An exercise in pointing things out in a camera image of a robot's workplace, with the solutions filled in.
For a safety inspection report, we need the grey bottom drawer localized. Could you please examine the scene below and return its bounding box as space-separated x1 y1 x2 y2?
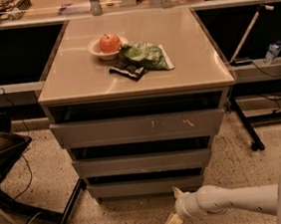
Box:
88 174 203 199

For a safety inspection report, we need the black table leg frame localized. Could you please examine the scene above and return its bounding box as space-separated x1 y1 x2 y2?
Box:
229 91 281 154

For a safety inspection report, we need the green chip bag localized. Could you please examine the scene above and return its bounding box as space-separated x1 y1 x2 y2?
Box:
119 41 173 71

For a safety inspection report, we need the brown office chair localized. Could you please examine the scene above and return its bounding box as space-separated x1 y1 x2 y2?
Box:
0 112 86 224

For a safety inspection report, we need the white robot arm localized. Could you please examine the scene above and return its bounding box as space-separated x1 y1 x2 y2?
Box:
165 174 281 224

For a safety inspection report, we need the red apple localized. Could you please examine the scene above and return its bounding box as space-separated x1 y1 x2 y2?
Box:
99 33 122 54

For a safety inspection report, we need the white bowl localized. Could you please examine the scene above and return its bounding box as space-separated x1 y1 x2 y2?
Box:
87 37 119 61

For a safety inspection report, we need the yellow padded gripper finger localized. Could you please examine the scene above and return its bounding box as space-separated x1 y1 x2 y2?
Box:
164 213 184 224

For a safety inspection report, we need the black floor cable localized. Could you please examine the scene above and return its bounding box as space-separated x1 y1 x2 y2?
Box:
0 85 37 202

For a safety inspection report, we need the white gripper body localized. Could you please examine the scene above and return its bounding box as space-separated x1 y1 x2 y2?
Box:
174 192 201 219

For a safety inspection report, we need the plastic water bottle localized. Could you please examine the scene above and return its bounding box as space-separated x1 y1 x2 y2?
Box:
263 41 281 65

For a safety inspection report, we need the black snack wrapper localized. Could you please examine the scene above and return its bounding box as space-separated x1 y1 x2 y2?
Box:
109 62 147 82

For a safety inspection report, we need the white stick with black base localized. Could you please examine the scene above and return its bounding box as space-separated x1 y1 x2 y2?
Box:
228 4 275 67

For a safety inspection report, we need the grey top drawer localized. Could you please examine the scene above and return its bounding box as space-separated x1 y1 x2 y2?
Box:
50 109 224 149

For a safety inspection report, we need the grey middle drawer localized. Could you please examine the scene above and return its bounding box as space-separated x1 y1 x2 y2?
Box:
72 149 211 178

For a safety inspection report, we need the grey drawer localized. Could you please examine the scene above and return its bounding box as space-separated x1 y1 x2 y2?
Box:
50 109 224 149
72 149 211 178
88 174 203 199

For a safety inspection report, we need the grey drawer cabinet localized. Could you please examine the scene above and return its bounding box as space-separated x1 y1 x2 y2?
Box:
29 2 248 211

